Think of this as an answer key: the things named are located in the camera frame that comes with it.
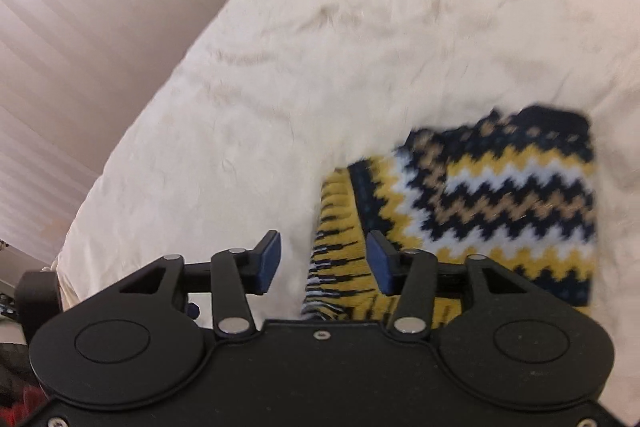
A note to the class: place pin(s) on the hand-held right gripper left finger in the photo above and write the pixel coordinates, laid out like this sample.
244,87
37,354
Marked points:
268,263

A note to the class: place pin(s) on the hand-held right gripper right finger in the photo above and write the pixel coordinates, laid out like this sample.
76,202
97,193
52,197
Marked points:
380,264

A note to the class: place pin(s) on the zigzag patterned knit sweater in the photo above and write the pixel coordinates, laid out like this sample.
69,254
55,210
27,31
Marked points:
500,197

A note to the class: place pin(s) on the red cloth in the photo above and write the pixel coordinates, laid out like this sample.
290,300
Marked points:
22,404

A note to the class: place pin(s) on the white bed blanket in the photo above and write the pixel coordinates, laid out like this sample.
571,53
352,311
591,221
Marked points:
350,32

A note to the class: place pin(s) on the pale pleated curtain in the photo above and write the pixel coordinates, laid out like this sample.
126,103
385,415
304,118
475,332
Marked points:
90,32

